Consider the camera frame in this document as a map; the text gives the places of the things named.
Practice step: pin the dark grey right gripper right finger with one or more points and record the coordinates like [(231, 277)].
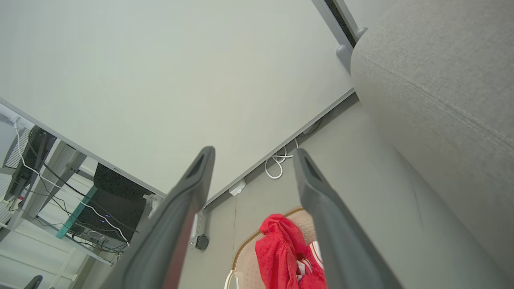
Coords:
[(337, 241)]

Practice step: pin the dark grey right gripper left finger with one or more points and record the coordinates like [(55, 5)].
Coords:
[(160, 241)]

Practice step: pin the red and white garment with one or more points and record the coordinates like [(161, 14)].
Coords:
[(277, 249)]

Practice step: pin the grey fabric sofa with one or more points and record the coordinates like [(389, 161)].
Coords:
[(441, 80)]

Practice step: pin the grey partition foot with caster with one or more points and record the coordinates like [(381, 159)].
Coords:
[(197, 226)]

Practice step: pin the black computer tower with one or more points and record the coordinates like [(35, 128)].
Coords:
[(116, 200)]

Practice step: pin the beige woven laundry basket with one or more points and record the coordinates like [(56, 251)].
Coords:
[(245, 265)]

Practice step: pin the teal glass shelf bar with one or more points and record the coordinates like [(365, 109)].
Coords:
[(76, 212)]

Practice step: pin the black flat monitor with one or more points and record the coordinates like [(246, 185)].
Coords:
[(34, 152)]

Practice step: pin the wide white partition panel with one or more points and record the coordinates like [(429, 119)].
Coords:
[(160, 80)]

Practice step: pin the grey metal desk frame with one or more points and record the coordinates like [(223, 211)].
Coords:
[(60, 172)]

